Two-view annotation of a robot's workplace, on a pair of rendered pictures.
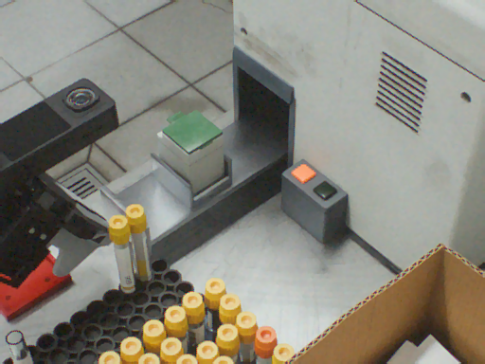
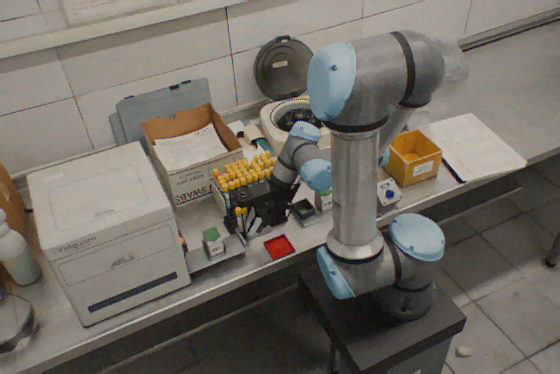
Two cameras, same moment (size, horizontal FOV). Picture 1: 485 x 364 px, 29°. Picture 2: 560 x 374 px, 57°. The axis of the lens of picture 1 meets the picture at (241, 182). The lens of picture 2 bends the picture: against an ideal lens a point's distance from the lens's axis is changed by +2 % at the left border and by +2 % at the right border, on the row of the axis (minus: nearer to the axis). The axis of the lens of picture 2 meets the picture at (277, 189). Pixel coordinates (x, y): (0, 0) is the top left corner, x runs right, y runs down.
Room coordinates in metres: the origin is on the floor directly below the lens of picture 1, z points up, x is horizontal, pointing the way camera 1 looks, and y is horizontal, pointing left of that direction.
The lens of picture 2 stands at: (1.42, 0.48, 1.97)
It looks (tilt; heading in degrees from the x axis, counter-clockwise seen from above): 43 degrees down; 197
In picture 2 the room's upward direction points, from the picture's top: 4 degrees counter-clockwise
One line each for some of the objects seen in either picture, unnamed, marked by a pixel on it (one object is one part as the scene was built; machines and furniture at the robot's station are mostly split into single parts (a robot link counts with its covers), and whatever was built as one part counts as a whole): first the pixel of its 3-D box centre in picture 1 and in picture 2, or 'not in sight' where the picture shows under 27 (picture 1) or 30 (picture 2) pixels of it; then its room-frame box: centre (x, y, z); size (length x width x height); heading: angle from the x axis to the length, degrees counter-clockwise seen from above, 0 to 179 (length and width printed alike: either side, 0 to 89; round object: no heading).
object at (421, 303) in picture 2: not in sight; (404, 279); (0.64, 0.54, 0.99); 0.15 x 0.15 x 0.10
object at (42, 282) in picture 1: (19, 275); (279, 246); (0.51, 0.20, 0.88); 0.07 x 0.07 x 0.01; 41
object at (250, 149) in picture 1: (210, 163); (207, 252); (0.61, 0.03, 0.92); 0.21 x 0.07 x 0.05; 131
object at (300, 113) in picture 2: not in sight; (300, 123); (0.04, 0.16, 0.97); 0.15 x 0.15 x 0.07
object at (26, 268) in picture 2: not in sight; (8, 249); (0.76, -0.44, 1.00); 0.09 x 0.08 x 0.24; 41
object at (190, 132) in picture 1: (189, 130); (211, 234); (0.59, 0.04, 0.98); 0.05 x 0.04 x 0.01; 40
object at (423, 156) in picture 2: not in sight; (410, 157); (0.11, 0.53, 0.92); 0.13 x 0.13 x 0.10; 38
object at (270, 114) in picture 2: not in sight; (302, 132); (0.06, 0.17, 0.94); 0.30 x 0.24 x 0.12; 32
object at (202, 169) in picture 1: (191, 155); (213, 243); (0.59, 0.04, 0.95); 0.05 x 0.04 x 0.06; 40
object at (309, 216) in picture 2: not in sight; (303, 210); (0.37, 0.24, 0.89); 0.09 x 0.05 x 0.04; 43
